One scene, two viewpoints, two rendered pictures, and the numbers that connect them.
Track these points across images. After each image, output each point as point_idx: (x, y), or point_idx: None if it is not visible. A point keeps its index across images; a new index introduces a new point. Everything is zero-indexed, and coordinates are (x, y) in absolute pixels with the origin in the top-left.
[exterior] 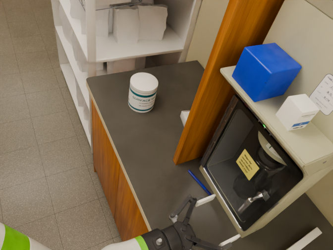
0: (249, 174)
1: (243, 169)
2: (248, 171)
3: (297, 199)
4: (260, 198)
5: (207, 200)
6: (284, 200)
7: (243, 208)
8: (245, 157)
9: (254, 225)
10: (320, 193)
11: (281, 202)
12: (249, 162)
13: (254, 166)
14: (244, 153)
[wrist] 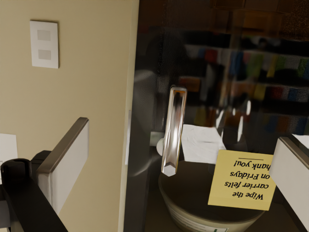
0: (224, 166)
1: (249, 159)
2: (233, 168)
3: None
4: (162, 146)
5: (290, 182)
6: (121, 182)
7: (172, 127)
8: (257, 193)
9: (134, 11)
10: None
11: (122, 170)
12: (241, 190)
13: (221, 195)
14: (265, 200)
